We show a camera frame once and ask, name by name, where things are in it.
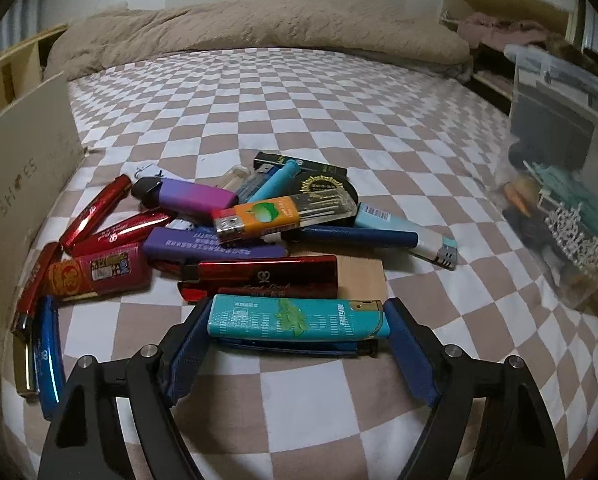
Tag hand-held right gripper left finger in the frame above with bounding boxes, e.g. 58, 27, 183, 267
39, 301, 213, 480

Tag pile of colourful lighters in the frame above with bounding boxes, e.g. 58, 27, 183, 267
9, 157, 460, 422

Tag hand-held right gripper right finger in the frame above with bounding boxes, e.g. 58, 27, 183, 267
385, 298, 566, 480

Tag pink clothes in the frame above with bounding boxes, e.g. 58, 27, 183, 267
456, 12, 555, 51

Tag wooden wall cabinet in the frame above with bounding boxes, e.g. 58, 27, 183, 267
441, 0, 580, 112

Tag beige duvet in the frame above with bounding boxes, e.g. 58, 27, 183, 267
44, 0, 472, 82

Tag white louvered door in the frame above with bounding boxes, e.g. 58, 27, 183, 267
576, 0, 598, 54

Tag purple vape device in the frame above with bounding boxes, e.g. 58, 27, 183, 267
130, 177, 236, 216

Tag white cardboard box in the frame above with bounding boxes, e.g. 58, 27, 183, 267
0, 72, 88, 412

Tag black flat box gold edge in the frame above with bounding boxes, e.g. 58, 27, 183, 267
252, 151, 350, 179

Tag dark brown braided wig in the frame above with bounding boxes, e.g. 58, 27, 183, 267
544, 35, 598, 92

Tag clear plastic storage bin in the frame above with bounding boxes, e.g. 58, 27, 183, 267
493, 42, 598, 312

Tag silver tiara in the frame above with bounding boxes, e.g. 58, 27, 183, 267
538, 199, 598, 272

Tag teal printed lighter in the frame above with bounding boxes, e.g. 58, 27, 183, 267
206, 293, 393, 344

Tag wooden shelf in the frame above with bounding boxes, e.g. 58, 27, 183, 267
0, 24, 70, 132

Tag black packet gold round print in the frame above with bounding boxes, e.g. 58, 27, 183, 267
281, 169, 363, 234

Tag teal hair accessory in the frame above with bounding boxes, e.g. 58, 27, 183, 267
524, 160, 598, 211

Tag black pouch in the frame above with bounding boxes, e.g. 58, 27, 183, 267
511, 85, 597, 171

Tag grey curtain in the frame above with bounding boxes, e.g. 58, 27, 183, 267
9, 0, 48, 52

